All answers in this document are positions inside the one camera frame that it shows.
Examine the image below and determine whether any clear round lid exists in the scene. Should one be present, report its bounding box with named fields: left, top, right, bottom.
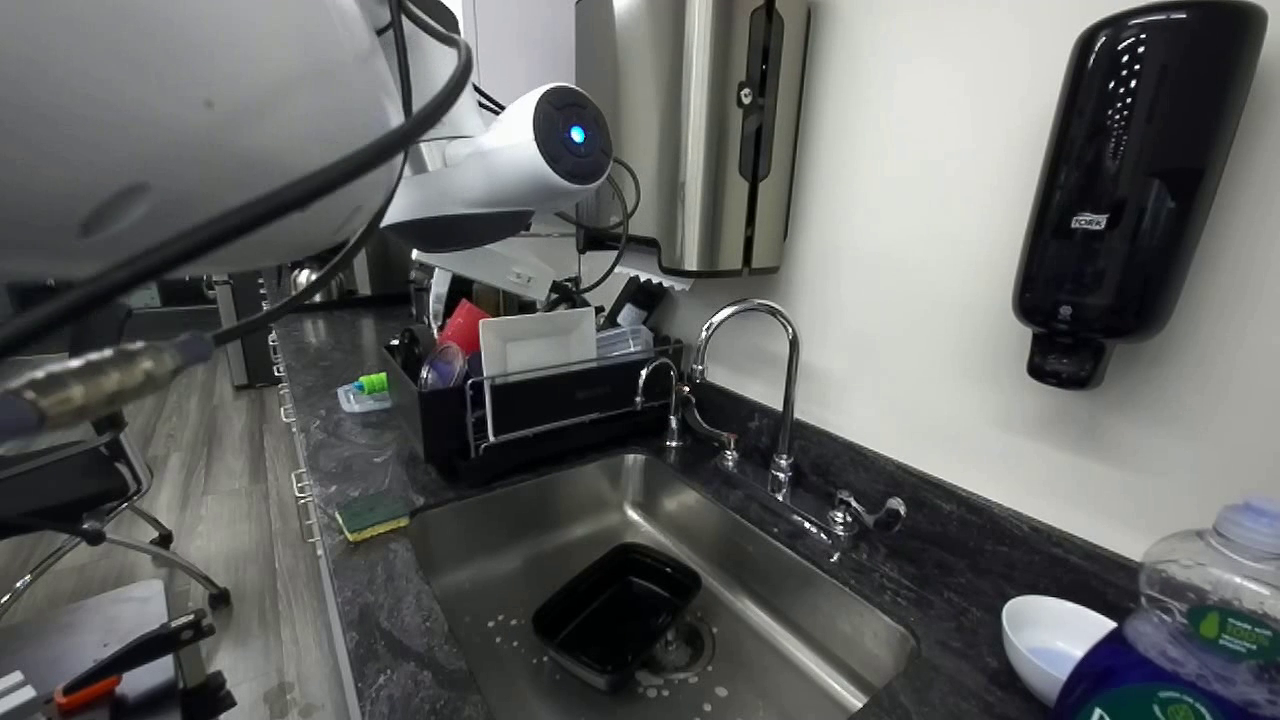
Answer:
left=417, top=341, right=470, bottom=395

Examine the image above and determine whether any small chrome faucet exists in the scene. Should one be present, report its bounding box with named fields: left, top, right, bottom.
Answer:
left=631, top=353, right=690, bottom=454

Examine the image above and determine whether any stainless steel sink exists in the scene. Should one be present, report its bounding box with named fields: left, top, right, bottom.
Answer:
left=403, top=454, right=925, bottom=720

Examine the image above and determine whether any black dish brush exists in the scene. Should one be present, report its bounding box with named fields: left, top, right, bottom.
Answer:
left=603, top=272, right=671, bottom=338

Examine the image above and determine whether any silver butter knife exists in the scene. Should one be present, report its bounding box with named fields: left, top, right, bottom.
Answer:
left=422, top=269, right=457, bottom=331

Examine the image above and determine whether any black soap dispenser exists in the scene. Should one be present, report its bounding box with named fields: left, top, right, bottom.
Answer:
left=1007, top=0, right=1280, bottom=395

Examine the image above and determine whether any clear plastic container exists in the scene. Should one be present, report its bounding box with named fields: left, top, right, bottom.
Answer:
left=593, top=321, right=660, bottom=366

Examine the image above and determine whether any black dish rack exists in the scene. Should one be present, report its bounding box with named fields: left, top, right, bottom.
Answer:
left=383, top=298, right=687, bottom=489

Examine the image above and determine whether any small green blue item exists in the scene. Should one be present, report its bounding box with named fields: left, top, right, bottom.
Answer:
left=333, top=367, right=401, bottom=416

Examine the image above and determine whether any metal sink drain strainer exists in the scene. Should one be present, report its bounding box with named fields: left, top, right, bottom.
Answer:
left=646, top=612, right=725, bottom=685

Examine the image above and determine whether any red cup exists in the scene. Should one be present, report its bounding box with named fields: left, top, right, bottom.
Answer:
left=435, top=298, right=494, bottom=366

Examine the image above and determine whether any orange handled black tool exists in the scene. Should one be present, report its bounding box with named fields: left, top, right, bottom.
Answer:
left=48, top=604, right=218, bottom=716

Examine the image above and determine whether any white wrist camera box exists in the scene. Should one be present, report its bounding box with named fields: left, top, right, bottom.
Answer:
left=409, top=235, right=581, bottom=310

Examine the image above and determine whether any blue dish soap bottle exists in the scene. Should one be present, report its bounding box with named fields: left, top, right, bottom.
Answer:
left=1051, top=496, right=1280, bottom=720

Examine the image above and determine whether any tall chrome faucet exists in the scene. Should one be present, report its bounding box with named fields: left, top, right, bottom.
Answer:
left=687, top=298, right=813, bottom=500

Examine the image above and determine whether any chrome faucet handle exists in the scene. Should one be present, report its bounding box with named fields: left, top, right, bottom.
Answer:
left=814, top=485, right=918, bottom=544

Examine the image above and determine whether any black lunchbox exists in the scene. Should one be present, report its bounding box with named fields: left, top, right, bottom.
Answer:
left=529, top=540, right=709, bottom=699

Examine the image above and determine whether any black office chair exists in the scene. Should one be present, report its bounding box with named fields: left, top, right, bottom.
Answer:
left=0, top=409, right=237, bottom=612

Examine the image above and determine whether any steel paper towel dispenser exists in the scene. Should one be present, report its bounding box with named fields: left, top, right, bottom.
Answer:
left=572, top=0, right=818, bottom=292

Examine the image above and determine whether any green yellow sponge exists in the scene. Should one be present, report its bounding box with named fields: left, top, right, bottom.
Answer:
left=327, top=489, right=417, bottom=548

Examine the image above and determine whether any small white bowl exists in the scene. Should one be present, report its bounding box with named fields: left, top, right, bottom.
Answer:
left=995, top=593, right=1122, bottom=713

